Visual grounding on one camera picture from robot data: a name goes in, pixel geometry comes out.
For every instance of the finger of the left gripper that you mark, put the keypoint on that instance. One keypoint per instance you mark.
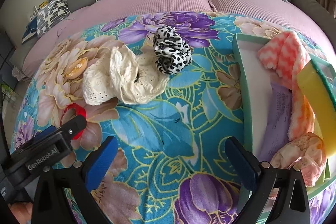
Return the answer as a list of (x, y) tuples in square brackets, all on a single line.
[(74, 128), (44, 133)]

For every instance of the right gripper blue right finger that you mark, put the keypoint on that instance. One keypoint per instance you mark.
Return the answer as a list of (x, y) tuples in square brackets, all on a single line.
[(243, 162)]

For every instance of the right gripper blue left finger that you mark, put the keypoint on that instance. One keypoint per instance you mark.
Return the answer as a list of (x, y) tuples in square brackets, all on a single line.
[(98, 162)]

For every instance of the purple wipes packet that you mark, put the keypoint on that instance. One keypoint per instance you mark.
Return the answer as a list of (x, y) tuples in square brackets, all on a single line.
[(278, 122)]

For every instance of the pink floral scrunchie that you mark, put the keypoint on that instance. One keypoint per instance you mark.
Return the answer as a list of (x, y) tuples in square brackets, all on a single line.
[(306, 153)]

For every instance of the cream lace scrunchie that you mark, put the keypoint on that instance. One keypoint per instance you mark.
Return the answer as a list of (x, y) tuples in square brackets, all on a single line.
[(133, 79)]

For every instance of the yellow green sponge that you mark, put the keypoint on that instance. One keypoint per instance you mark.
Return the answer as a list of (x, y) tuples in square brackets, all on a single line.
[(317, 83)]

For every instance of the pink white zigzag towel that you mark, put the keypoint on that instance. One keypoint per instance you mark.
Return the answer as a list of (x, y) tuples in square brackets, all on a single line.
[(286, 55)]

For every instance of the light green cloth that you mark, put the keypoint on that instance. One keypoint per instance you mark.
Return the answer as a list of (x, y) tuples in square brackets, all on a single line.
[(326, 172)]

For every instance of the person's hand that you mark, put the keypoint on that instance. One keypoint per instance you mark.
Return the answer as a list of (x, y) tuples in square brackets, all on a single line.
[(22, 212)]

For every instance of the orange hair clip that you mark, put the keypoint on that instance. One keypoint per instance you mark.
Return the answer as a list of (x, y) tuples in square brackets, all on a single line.
[(76, 68)]

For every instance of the teal white shallow tray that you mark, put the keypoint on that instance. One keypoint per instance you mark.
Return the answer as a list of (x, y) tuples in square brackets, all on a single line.
[(256, 93)]

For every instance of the floral blanket table cover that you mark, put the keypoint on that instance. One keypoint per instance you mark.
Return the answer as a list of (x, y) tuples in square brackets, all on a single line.
[(171, 166)]

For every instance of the books beside sofa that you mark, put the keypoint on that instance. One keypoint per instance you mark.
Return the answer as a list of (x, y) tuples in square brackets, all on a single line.
[(31, 28)]

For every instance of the black white patterned cushion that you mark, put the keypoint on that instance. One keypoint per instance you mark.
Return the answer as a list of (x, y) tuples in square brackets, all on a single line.
[(50, 15)]

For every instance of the leopard print scrunchie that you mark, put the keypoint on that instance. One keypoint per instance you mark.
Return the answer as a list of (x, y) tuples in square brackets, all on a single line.
[(172, 52)]

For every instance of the grey sofa with pink cover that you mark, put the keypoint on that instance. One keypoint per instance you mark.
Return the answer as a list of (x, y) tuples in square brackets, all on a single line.
[(304, 16)]

